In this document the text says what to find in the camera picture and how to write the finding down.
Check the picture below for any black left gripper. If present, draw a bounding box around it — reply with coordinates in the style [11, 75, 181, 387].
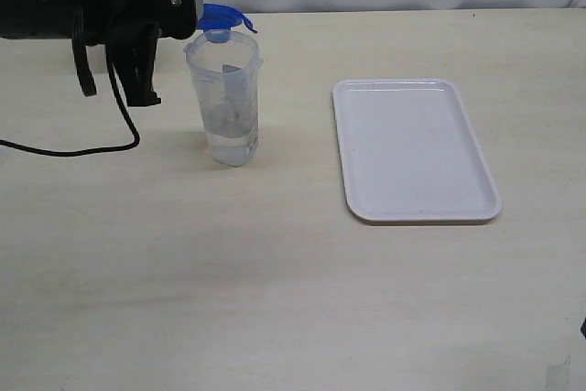
[77, 0, 198, 106]

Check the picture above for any blue plastic lid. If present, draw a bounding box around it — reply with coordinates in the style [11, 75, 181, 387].
[197, 4, 257, 44]

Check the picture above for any clear tall plastic container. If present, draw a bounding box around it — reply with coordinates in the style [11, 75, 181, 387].
[184, 30, 263, 167]

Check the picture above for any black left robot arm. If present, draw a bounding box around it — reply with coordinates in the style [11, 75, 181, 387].
[1, 0, 203, 107]

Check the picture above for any white rectangular plastic tray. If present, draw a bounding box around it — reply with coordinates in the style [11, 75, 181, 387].
[332, 79, 503, 223]

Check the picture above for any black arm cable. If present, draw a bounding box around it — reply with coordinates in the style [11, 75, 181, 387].
[0, 1, 141, 157]

